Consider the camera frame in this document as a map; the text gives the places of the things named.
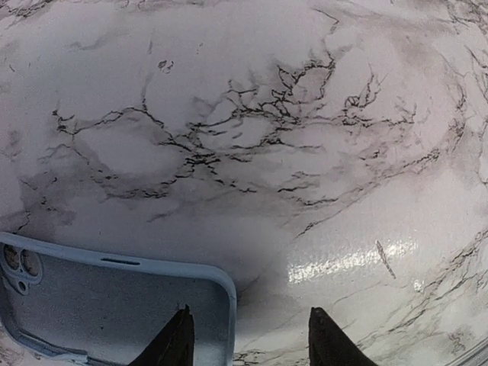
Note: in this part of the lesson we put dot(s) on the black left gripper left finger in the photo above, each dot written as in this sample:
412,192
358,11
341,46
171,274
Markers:
173,345

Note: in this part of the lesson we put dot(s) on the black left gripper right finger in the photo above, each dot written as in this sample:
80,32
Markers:
329,345

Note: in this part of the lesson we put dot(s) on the light blue phone case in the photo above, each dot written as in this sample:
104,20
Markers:
95,308

